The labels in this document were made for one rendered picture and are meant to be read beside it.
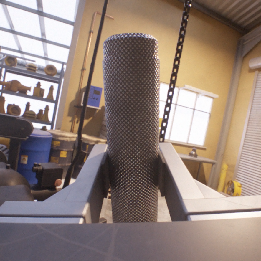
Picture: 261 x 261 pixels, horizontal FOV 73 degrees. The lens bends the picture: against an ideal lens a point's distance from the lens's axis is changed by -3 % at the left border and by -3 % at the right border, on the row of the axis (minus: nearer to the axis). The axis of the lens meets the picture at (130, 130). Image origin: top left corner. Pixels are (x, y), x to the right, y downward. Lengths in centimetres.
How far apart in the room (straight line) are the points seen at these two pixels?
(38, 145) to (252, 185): 579
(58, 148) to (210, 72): 540
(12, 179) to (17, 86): 718
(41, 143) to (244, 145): 583
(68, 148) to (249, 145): 533
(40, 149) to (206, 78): 551
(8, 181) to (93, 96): 343
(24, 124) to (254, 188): 605
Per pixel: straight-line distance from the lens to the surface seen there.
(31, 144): 328
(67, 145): 370
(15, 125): 301
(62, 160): 375
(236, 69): 773
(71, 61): 502
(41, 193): 208
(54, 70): 856
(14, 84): 889
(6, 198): 167
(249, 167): 664
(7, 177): 190
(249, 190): 667
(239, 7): 745
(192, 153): 604
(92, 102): 483
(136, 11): 609
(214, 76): 708
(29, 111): 862
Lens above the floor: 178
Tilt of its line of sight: 3 degrees down
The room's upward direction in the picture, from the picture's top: 11 degrees clockwise
